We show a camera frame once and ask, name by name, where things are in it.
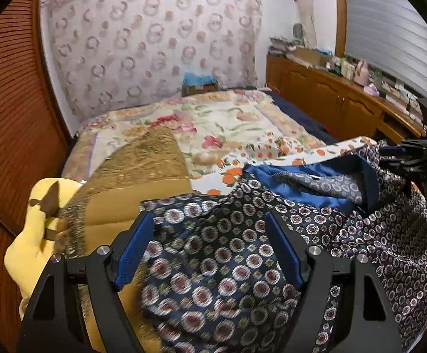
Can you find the wooden louvered wardrobe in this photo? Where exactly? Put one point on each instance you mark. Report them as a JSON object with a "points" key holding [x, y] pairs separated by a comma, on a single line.
{"points": [[33, 138]]}

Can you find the golden fringed cushion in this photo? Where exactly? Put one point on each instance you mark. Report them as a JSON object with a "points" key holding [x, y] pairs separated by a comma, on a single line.
{"points": [[150, 167]]}

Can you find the floral quilt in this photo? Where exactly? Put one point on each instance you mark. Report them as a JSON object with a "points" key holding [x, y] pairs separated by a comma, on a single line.
{"points": [[214, 131]]}

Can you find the cardboard box on desk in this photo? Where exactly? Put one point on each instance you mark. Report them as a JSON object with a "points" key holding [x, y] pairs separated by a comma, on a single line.
{"points": [[309, 57]]}

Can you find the yellow plush toy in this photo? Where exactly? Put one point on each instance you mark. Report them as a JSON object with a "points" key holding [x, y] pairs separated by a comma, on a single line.
{"points": [[43, 230]]}

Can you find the navy patterned silk garment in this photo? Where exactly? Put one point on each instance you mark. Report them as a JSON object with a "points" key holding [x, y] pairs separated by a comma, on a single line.
{"points": [[214, 280]]}

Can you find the grey window blind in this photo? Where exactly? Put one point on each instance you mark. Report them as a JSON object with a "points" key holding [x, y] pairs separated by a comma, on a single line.
{"points": [[390, 35]]}

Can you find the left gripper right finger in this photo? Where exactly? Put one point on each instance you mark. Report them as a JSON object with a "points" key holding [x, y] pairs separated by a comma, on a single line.
{"points": [[289, 248]]}

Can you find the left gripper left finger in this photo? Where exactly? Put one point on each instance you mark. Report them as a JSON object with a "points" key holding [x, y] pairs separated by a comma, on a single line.
{"points": [[129, 248]]}

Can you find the pink figurine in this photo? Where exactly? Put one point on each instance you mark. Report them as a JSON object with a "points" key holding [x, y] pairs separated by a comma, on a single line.
{"points": [[362, 73]]}

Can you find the blue tissue box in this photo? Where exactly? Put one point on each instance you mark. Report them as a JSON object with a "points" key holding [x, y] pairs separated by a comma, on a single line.
{"points": [[192, 80]]}

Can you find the pink circle pattern curtain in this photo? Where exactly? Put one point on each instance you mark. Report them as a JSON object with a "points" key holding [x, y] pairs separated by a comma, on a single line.
{"points": [[116, 54]]}

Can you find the orange fruit print blanket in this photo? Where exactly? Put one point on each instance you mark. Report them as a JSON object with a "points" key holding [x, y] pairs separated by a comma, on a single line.
{"points": [[226, 170]]}

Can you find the long wooden cabinet desk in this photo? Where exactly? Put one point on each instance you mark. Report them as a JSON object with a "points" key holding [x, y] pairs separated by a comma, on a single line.
{"points": [[341, 106]]}

